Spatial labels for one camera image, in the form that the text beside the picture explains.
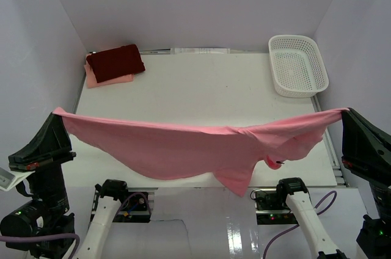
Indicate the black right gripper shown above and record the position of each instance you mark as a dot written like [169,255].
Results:
[366,148]

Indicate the white paper sheet at wall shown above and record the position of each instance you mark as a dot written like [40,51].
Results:
[200,50]

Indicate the dark red folded t-shirt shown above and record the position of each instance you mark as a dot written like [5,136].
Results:
[114,63]

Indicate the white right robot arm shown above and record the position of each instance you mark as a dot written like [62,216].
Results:
[320,244]

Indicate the white perforated plastic basket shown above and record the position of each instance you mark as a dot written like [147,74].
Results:
[297,66]

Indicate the white front cover board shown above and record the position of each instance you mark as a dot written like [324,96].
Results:
[213,223]

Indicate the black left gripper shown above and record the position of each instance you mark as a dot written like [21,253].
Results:
[52,145]

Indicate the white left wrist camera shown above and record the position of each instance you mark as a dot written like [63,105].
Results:
[9,179]

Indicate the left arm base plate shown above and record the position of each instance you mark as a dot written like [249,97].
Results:
[136,210]

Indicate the pink t-shirt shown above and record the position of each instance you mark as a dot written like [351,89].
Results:
[170,152]

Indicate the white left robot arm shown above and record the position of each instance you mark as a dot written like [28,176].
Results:
[108,206]

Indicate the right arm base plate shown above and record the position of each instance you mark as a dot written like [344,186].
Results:
[271,208]

